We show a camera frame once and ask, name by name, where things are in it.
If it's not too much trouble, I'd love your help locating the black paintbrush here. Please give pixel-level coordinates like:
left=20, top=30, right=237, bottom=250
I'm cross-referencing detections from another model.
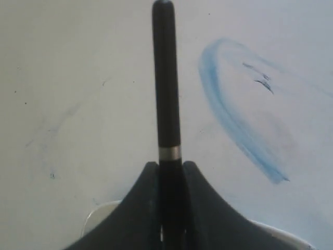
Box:
left=152, top=1, right=186, bottom=249

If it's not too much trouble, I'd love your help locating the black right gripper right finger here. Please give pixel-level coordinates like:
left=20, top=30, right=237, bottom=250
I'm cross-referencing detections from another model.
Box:
left=183, top=161, right=291, bottom=250

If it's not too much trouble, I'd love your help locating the white plate with blue paint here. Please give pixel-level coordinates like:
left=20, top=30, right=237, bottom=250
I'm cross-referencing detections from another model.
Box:
left=81, top=200, right=318, bottom=249

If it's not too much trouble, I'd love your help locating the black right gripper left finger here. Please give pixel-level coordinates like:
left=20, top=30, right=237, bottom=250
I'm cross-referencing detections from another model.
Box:
left=67, top=162, right=162, bottom=249

